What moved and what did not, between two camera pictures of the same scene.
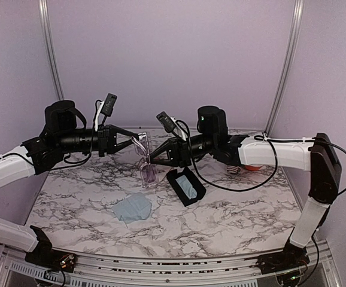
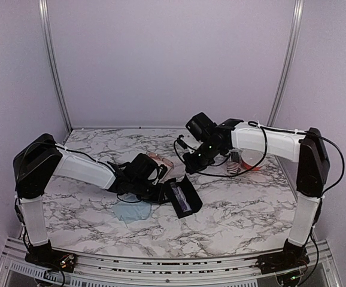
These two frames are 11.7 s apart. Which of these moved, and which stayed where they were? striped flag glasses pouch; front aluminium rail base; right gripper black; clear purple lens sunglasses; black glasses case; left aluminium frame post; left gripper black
Moved: left gripper black; right gripper black; black glasses case; clear purple lens sunglasses
Stayed: left aluminium frame post; striped flag glasses pouch; front aluminium rail base
